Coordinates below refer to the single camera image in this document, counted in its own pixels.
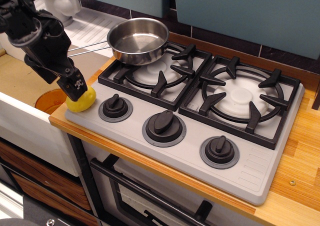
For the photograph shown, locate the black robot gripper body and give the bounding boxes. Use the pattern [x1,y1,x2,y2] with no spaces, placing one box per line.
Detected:
[4,9,75,77]

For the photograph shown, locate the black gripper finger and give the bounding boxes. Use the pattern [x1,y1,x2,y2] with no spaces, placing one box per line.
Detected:
[57,69,88,102]
[24,55,58,84]

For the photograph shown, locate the yellow toy potato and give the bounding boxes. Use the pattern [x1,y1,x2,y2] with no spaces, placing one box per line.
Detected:
[65,86,97,113]

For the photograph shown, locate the stainless steel pan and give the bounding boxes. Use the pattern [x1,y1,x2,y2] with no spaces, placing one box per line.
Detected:
[66,17,170,66]

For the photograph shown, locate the black left stove knob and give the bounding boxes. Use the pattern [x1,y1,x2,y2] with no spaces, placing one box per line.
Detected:
[98,93,133,123]

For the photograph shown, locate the black stove knob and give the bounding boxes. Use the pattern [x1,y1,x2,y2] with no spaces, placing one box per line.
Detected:
[142,110,187,148]
[199,135,240,170]
[98,93,133,123]

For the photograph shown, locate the black middle stove knob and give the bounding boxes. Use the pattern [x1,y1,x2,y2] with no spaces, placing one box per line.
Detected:
[142,110,187,148]

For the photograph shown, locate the grey toy stove top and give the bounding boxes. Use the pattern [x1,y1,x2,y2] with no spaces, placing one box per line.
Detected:
[65,42,305,205]

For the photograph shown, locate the black right stove knob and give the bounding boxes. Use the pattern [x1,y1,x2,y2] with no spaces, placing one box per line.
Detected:
[199,135,240,170]

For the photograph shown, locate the white toy sink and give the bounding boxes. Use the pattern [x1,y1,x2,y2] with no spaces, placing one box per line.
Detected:
[0,8,123,177]

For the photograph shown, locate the grey toy faucet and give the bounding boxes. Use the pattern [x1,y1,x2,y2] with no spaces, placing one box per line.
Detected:
[44,0,81,27]

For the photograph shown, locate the black left burner grate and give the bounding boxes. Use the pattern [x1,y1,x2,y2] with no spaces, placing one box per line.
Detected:
[98,42,213,111]

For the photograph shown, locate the black burner grate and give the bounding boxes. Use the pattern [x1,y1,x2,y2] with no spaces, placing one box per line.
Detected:
[98,42,213,111]
[179,55,305,150]

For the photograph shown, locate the wooden drawer fronts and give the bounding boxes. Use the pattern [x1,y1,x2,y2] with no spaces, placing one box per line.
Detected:
[0,139,98,226]

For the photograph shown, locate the black right burner grate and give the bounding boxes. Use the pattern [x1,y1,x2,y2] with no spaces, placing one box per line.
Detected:
[179,55,305,150]

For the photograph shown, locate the brass screw in countertop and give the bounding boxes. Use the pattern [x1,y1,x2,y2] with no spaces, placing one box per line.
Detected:
[289,180,297,186]

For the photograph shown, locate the oven door with black handle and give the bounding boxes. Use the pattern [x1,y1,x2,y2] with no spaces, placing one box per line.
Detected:
[82,142,258,226]

